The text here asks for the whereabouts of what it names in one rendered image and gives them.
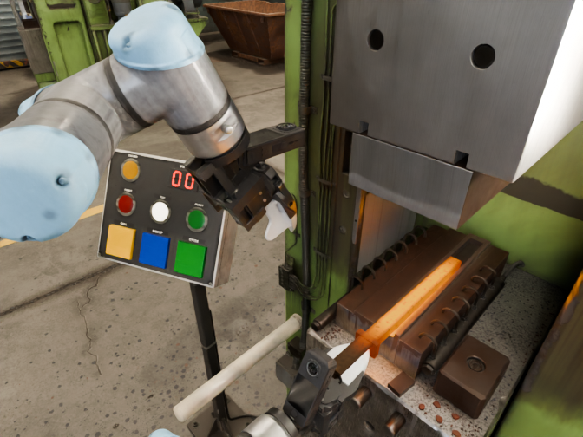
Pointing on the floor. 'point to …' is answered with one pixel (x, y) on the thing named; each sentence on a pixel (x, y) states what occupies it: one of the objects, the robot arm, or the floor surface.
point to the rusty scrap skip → (252, 29)
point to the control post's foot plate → (206, 427)
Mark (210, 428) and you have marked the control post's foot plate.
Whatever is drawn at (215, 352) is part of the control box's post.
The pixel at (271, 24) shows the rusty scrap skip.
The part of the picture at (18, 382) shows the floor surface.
